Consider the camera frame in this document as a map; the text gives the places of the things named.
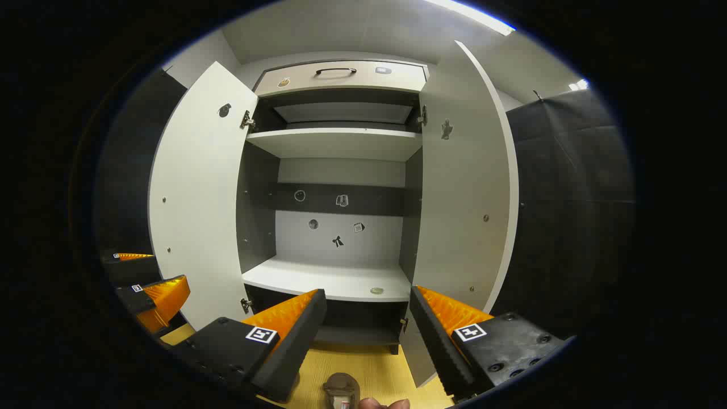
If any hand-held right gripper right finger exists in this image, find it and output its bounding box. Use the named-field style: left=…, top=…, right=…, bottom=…
left=409, top=285, right=569, bottom=401

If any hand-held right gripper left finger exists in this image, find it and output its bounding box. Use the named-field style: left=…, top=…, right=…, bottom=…
left=170, top=289, right=328, bottom=404

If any brown fluffy shoe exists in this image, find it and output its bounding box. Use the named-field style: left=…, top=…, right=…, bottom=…
left=323, top=373, right=361, bottom=409

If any white shoe cabinet door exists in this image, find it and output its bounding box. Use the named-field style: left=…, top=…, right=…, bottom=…
left=399, top=40, right=520, bottom=389
left=149, top=61, right=259, bottom=331

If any white cabinet shelf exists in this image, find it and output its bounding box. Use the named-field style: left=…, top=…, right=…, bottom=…
left=246, top=128, right=424, bottom=162
left=241, top=256, right=412, bottom=303

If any beige cabinet drawer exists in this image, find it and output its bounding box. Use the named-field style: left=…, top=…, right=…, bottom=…
left=254, top=60, right=429, bottom=97

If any black backdrop cloth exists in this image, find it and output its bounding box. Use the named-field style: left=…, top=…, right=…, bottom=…
left=94, top=68, right=634, bottom=341

